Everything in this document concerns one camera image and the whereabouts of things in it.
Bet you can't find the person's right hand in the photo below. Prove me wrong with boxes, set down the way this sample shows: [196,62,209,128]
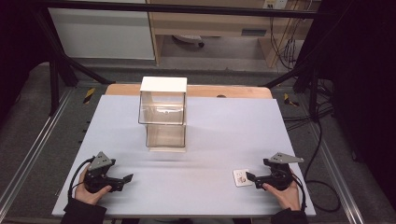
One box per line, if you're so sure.
[262,170,302,212]

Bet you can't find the wooden desk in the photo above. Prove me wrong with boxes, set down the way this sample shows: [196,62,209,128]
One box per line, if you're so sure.
[145,0,322,69]

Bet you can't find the wooden table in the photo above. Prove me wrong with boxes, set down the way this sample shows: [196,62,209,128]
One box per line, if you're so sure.
[105,83,274,100]

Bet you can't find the black floor cable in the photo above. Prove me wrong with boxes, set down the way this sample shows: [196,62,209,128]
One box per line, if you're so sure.
[303,119,342,215]

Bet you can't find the aluminium floor rail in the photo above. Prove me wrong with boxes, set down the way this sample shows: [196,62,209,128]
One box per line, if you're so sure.
[0,88,76,216]
[306,119,366,224]

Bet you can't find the pale lavender table mat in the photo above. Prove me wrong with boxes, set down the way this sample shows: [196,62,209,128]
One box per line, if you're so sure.
[51,94,317,218]

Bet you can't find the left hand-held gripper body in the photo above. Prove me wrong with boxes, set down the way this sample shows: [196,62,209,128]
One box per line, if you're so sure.
[83,150,119,193]

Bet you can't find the office chair base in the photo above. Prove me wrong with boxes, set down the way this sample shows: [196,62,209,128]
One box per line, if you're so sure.
[172,34,206,49]

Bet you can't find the right hand-held gripper cable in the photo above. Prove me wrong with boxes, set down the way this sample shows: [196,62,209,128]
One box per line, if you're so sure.
[290,173,308,213]

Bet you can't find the black metal frame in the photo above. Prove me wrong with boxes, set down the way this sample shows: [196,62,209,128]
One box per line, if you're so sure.
[31,0,340,117]

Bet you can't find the clear acrylic drawer cabinet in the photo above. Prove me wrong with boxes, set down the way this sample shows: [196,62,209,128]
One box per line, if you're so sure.
[137,76,189,154]

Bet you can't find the yellow and black tape marker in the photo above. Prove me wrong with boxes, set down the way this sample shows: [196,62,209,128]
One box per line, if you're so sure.
[82,87,96,105]
[283,92,301,107]

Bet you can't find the bundle of hanging cables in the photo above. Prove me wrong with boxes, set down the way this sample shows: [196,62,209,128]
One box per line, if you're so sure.
[269,8,312,71]

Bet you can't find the person's left hand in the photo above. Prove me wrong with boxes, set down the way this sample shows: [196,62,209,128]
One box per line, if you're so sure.
[74,167,113,206]

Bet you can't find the hand-held gripper cable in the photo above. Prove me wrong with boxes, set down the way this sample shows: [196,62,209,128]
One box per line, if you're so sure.
[66,157,95,201]
[290,173,308,213]

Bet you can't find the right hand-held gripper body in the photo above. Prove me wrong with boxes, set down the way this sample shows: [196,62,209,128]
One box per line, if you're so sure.
[262,151,305,191]

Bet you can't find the left hand-held gripper cable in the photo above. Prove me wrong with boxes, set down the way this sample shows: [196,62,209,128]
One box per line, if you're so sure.
[66,157,95,201]

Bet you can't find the small white card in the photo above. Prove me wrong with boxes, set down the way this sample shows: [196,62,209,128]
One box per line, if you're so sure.
[233,168,254,188]

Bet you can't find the white power strip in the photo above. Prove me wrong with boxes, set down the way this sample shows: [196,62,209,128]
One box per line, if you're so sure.
[262,0,289,10]

